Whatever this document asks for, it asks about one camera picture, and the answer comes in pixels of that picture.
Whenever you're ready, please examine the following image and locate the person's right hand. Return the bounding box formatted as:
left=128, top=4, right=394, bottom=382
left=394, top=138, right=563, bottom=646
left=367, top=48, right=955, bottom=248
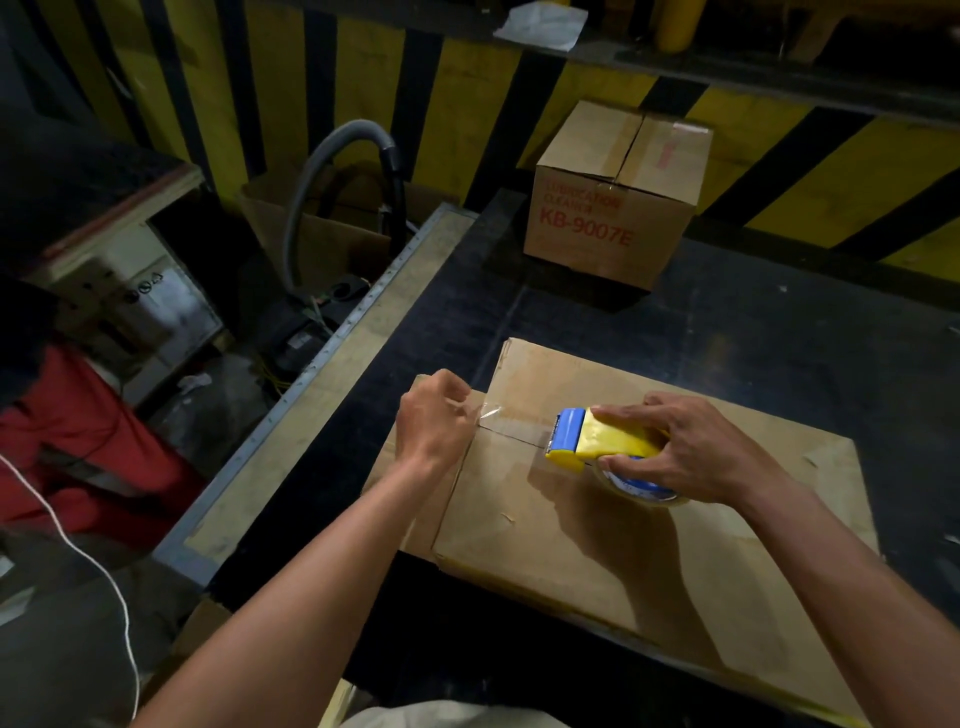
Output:
left=590, top=392, right=785, bottom=510

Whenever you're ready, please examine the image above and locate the person's left hand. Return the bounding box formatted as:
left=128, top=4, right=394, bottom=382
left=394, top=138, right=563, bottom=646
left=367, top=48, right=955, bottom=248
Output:
left=395, top=369, right=482, bottom=481

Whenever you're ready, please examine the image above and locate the yellow and blue tape dispenser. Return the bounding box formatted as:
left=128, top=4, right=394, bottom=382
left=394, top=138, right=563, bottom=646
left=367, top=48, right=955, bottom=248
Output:
left=543, top=407, right=687, bottom=510

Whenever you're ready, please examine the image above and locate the clear tape strip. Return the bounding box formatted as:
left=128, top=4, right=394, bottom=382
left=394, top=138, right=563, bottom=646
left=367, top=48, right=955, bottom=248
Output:
left=475, top=401, right=558, bottom=453

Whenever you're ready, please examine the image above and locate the person's left forearm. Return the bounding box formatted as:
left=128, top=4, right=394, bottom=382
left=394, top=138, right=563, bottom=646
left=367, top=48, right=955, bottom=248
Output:
left=131, top=453, right=468, bottom=728

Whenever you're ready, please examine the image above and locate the person's right forearm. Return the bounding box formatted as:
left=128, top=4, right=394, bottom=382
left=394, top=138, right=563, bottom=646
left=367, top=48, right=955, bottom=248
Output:
left=738, top=465, right=960, bottom=728

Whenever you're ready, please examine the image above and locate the clear tape roll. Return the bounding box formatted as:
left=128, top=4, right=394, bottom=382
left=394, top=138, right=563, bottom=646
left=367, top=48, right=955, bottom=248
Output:
left=596, top=455, right=687, bottom=510

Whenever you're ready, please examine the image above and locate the flat brown cardboard box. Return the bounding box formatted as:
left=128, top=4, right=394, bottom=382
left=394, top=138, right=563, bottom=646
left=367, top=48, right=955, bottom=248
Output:
left=360, top=337, right=881, bottom=728

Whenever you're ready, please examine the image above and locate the black machine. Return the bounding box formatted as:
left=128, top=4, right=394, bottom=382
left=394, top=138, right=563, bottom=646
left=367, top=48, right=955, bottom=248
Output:
left=261, top=273, right=373, bottom=382

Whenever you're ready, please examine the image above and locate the open brown cardboard box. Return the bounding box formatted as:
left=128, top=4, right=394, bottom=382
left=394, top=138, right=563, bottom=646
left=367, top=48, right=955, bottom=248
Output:
left=238, top=161, right=453, bottom=292

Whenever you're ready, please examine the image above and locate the sealed cardboard box red print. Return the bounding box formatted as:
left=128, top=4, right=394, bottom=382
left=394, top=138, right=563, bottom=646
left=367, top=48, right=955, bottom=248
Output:
left=523, top=99, right=714, bottom=292

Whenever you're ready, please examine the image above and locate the person's white garment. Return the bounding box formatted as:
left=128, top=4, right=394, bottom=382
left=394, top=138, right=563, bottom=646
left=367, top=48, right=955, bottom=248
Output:
left=339, top=699, right=573, bottom=728

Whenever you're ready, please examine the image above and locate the wooden workbench with socket panel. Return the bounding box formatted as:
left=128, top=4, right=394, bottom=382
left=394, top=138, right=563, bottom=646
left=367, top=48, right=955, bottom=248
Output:
left=0, top=112, right=228, bottom=410

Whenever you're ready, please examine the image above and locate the white plastic sheet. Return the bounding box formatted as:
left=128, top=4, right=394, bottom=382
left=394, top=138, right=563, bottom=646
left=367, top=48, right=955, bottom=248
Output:
left=492, top=0, right=591, bottom=53

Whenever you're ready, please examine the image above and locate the metal table edge rail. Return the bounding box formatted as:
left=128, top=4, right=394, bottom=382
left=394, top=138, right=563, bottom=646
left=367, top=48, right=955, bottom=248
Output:
left=152, top=202, right=479, bottom=590

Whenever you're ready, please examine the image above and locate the grey flexible hose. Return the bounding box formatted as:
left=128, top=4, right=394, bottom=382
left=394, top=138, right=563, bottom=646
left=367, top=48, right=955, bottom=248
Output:
left=281, top=118, right=411, bottom=295

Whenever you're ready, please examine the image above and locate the yellow post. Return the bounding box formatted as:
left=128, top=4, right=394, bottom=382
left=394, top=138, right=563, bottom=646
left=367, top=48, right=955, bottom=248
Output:
left=653, top=0, right=711, bottom=56

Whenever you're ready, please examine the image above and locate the white cord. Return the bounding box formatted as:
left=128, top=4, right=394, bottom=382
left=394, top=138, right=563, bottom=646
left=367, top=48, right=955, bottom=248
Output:
left=0, top=453, right=143, bottom=723

